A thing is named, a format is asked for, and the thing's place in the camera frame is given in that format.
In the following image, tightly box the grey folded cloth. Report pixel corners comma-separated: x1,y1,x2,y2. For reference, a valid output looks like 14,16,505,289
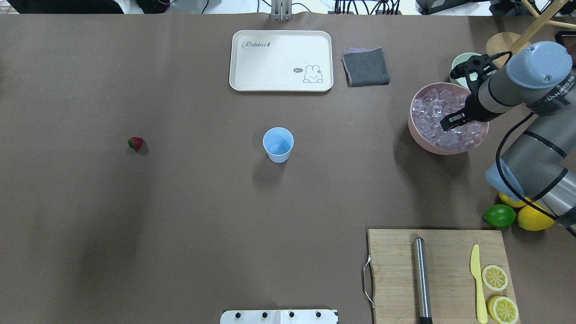
341,47,390,87

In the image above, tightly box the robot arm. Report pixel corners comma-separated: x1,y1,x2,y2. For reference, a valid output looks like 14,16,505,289
440,41,576,234

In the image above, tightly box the lemon slice upper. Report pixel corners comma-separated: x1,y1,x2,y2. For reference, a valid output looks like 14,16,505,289
481,264,509,292

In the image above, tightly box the light blue cup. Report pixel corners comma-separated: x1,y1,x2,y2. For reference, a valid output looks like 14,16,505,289
262,127,294,164

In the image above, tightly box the pile of clear ice cubes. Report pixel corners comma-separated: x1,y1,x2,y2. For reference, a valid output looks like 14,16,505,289
412,89,482,151

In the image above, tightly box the yellow lemon upper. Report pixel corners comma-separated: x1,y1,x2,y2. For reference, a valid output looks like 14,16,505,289
498,192,527,208

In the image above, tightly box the wooden cutting board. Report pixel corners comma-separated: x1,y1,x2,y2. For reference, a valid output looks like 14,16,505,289
367,229,512,324

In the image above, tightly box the red strawberry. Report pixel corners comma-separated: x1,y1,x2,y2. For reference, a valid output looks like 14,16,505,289
127,137,144,151

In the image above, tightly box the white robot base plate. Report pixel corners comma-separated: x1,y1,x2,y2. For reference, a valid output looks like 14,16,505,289
220,309,339,324

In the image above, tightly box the yellow plastic knife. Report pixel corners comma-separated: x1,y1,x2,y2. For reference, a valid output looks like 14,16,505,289
469,244,488,324

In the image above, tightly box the steel cylindrical knife handle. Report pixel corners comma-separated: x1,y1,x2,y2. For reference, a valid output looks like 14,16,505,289
413,237,433,324

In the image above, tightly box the wooden stand with round base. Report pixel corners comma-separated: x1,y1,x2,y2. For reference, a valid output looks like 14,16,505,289
486,0,576,55

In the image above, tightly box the lemon half lower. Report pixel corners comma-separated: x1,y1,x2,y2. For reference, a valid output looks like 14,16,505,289
487,296,520,324

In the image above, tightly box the yellow lemon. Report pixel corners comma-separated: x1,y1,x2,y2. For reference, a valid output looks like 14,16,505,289
498,192,527,208
516,205,555,231

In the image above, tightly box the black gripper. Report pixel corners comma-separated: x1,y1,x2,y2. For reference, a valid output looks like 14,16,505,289
440,94,500,132

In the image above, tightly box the green lime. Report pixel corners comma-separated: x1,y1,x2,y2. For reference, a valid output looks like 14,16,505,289
484,204,517,228

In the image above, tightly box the pink bowl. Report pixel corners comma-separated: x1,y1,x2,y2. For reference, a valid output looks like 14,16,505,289
408,82,490,156

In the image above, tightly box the white rabbit tray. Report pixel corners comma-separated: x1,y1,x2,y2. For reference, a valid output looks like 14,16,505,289
229,30,334,92

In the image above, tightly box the aluminium camera post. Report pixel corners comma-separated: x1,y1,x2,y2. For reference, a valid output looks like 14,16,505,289
269,0,293,21

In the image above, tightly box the yellow lemon lower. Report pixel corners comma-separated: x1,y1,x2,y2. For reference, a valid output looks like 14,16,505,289
516,205,555,231

